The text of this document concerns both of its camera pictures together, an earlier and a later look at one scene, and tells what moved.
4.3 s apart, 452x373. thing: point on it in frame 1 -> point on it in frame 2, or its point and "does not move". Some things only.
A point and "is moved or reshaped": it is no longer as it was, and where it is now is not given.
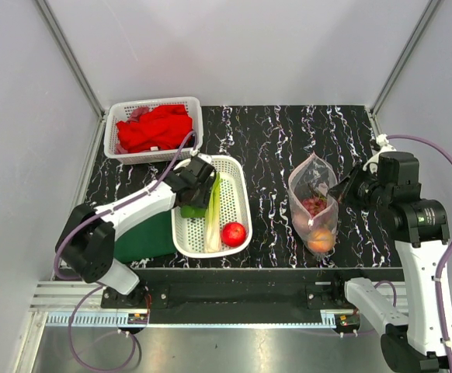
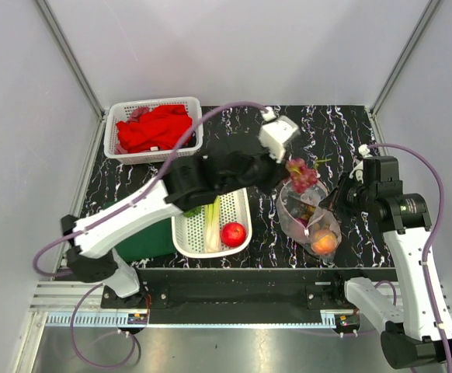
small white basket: [152, 131] does not move
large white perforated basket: [188, 234] does not move
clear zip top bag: [314, 213] is moved or reshaped
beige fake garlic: [213, 238] does not move
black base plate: [244, 296] does not move
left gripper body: [201, 197] -> [266, 175]
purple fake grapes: [314, 204] -> [302, 176]
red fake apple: [233, 234] does not move
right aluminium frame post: [398, 65] does not move
